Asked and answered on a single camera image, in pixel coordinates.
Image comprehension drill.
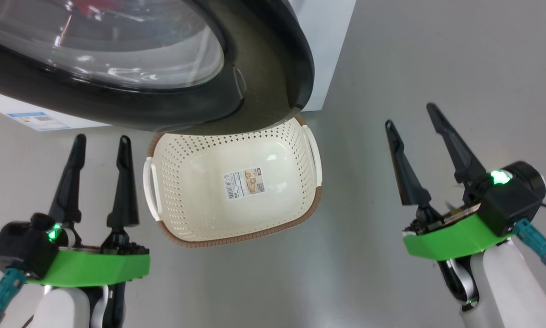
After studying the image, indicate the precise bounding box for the teal right camera cable connector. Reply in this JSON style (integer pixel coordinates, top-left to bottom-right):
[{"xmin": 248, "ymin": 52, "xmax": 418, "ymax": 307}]
[{"xmin": 512, "ymin": 219, "xmax": 546, "ymax": 272}]

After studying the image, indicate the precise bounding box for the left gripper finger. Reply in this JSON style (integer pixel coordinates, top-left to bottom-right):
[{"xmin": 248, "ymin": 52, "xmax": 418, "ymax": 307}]
[
  {"xmin": 48, "ymin": 133, "xmax": 87, "ymax": 228},
  {"xmin": 107, "ymin": 135, "xmax": 140, "ymax": 235}
]

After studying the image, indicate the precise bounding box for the white washing machine body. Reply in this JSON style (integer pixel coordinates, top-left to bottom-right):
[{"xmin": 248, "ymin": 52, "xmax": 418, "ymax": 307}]
[{"xmin": 0, "ymin": 0, "xmax": 356, "ymax": 133}]

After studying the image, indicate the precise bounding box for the teal camera cable connector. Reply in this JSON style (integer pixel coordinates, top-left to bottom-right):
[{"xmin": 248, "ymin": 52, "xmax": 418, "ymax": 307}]
[
  {"xmin": 512, "ymin": 219, "xmax": 546, "ymax": 272},
  {"xmin": 0, "ymin": 268, "xmax": 27, "ymax": 325}
]

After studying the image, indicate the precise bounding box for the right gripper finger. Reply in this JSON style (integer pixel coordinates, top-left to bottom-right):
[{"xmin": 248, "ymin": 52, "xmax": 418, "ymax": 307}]
[
  {"xmin": 427, "ymin": 103, "xmax": 490, "ymax": 203},
  {"xmin": 385, "ymin": 120, "xmax": 442, "ymax": 224}
]

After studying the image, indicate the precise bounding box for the paper label in basket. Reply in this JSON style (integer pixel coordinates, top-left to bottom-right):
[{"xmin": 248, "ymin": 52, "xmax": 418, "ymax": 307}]
[{"xmin": 223, "ymin": 167, "xmax": 266, "ymax": 200}]

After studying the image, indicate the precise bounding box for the cream perforated laundry basket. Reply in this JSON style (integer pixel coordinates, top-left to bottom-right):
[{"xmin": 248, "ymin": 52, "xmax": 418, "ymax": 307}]
[{"xmin": 143, "ymin": 114, "xmax": 322, "ymax": 248}]

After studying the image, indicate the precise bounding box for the black round washing machine door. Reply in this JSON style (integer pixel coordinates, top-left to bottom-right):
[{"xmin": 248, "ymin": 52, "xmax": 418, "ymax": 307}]
[{"xmin": 0, "ymin": 0, "xmax": 315, "ymax": 136}]

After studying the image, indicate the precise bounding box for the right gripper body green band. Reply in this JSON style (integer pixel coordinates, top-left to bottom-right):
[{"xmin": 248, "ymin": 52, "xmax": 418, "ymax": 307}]
[{"xmin": 403, "ymin": 204, "xmax": 524, "ymax": 261}]

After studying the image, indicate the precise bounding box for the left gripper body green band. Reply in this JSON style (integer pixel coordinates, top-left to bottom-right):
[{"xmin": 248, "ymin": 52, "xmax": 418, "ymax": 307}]
[{"xmin": 27, "ymin": 228, "xmax": 150, "ymax": 287}]

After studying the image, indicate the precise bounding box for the blue energy label sticker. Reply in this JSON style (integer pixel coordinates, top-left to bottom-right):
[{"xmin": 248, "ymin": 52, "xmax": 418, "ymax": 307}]
[{"xmin": 7, "ymin": 112, "xmax": 71, "ymax": 132}]

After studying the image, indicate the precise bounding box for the teal left camera cable connector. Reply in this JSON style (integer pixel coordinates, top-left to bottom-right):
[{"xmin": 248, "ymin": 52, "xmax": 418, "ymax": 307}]
[{"xmin": 0, "ymin": 268, "xmax": 27, "ymax": 325}]

